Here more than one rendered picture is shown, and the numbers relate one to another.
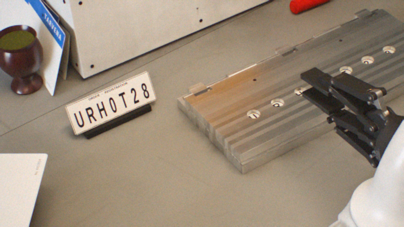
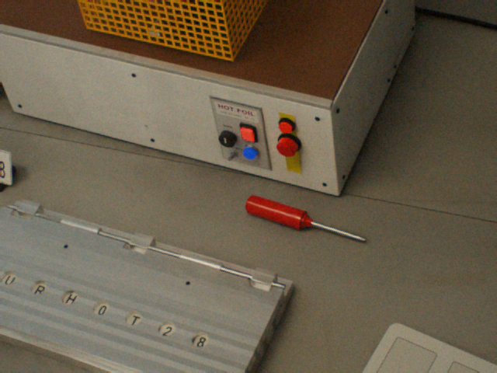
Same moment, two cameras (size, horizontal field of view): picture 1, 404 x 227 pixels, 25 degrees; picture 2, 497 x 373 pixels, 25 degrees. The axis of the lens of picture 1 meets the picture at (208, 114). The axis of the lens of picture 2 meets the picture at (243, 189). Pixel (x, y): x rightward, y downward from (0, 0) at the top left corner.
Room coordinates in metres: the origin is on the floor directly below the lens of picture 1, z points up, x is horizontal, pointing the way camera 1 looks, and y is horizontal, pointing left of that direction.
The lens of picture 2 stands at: (1.00, -1.05, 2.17)
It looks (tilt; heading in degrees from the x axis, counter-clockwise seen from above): 51 degrees down; 62
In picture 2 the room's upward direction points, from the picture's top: 11 degrees counter-clockwise
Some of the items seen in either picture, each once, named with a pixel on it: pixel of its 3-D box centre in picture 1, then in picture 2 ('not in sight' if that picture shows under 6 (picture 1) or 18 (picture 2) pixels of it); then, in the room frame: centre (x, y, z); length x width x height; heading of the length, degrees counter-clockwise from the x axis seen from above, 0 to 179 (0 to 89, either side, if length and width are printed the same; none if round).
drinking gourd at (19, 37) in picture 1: (21, 61); not in sight; (1.31, 0.33, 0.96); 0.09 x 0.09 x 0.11
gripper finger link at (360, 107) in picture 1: (359, 105); not in sight; (0.98, -0.22, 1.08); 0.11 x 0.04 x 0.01; 29
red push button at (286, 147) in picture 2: not in sight; (287, 146); (1.53, -0.21, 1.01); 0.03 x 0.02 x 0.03; 119
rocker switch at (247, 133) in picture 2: not in sight; (248, 134); (1.51, -0.15, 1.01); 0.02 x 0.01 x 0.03; 119
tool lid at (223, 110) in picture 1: (314, 77); (111, 295); (1.23, -0.19, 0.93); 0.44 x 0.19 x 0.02; 119
